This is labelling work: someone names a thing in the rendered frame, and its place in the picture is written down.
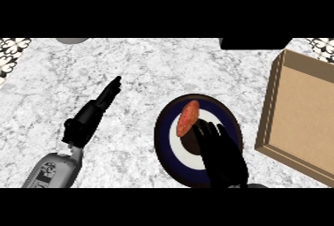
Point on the brown cardboard box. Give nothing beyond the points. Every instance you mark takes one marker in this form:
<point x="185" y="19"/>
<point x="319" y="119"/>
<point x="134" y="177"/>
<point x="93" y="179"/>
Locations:
<point x="300" y="117"/>

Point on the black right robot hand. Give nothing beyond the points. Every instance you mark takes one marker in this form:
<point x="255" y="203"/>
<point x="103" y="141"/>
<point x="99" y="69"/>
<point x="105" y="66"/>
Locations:
<point x="223" y="159"/>

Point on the black appliance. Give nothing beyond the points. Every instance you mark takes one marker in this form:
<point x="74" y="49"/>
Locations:
<point x="254" y="43"/>

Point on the grey round object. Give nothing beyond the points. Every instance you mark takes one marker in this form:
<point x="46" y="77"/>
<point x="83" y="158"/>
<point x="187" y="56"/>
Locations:
<point x="71" y="40"/>

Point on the dark blue round plate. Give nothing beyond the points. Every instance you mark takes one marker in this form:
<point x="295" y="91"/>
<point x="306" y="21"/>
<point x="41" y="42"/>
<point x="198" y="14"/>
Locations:
<point x="173" y="141"/>

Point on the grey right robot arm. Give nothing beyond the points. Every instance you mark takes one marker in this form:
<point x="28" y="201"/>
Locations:
<point x="255" y="186"/>

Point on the reddish orange eggplant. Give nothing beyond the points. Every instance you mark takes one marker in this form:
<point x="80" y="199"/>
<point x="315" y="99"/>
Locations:
<point x="186" y="118"/>

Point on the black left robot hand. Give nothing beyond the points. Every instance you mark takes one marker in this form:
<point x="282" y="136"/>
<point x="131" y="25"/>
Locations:
<point x="88" y="116"/>

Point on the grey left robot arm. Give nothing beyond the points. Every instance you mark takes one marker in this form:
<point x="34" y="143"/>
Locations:
<point x="53" y="171"/>

